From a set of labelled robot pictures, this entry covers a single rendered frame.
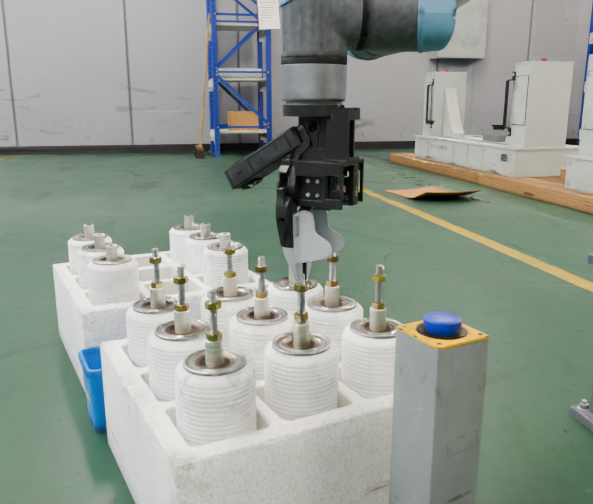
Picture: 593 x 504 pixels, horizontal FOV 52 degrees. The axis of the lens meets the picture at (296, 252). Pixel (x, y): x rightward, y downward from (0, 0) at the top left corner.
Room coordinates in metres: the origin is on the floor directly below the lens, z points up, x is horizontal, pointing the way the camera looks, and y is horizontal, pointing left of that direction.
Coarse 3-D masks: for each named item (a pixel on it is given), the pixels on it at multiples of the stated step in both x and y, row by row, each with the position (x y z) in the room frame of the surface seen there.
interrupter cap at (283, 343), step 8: (280, 336) 0.75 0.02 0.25; (288, 336) 0.75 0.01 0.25; (312, 336) 0.75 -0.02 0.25; (320, 336) 0.75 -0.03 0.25; (272, 344) 0.72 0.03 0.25; (280, 344) 0.72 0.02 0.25; (288, 344) 0.73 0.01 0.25; (312, 344) 0.73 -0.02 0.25; (320, 344) 0.72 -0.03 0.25; (328, 344) 0.72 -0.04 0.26; (280, 352) 0.70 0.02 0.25; (288, 352) 0.70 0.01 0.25; (296, 352) 0.70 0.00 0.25; (304, 352) 0.70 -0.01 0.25; (312, 352) 0.70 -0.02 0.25; (320, 352) 0.70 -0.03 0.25
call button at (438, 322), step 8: (432, 312) 0.63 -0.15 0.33; (440, 312) 0.63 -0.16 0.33; (448, 312) 0.63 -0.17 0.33; (424, 320) 0.61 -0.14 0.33; (432, 320) 0.60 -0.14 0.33; (440, 320) 0.60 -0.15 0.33; (448, 320) 0.60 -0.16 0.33; (456, 320) 0.60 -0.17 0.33; (432, 328) 0.60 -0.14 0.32; (440, 328) 0.60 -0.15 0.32; (448, 328) 0.60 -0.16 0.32; (456, 328) 0.60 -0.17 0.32
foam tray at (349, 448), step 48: (144, 384) 0.76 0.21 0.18; (144, 432) 0.68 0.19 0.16; (288, 432) 0.64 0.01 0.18; (336, 432) 0.67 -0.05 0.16; (384, 432) 0.70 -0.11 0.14; (144, 480) 0.69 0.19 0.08; (192, 480) 0.58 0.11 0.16; (240, 480) 0.60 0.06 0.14; (288, 480) 0.63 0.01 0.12; (336, 480) 0.67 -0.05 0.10; (384, 480) 0.70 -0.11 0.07
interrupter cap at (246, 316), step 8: (240, 312) 0.84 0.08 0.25; (248, 312) 0.85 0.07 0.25; (272, 312) 0.85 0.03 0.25; (280, 312) 0.84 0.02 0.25; (240, 320) 0.81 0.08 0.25; (248, 320) 0.81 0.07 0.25; (256, 320) 0.81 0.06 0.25; (264, 320) 0.81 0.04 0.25; (272, 320) 0.81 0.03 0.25; (280, 320) 0.81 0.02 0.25
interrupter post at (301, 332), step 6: (294, 324) 0.72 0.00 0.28; (300, 324) 0.72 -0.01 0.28; (306, 324) 0.72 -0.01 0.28; (294, 330) 0.72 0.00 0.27; (300, 330) 0.72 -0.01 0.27; (306, 330) 0.72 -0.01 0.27; (294, 336) 0.72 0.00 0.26; (300, 336) 0.72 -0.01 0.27; (306, 336) 0.72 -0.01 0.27; (294, 342) 0.72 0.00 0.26; (300, 342) 0.72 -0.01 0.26; (306, 342) 0.72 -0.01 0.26
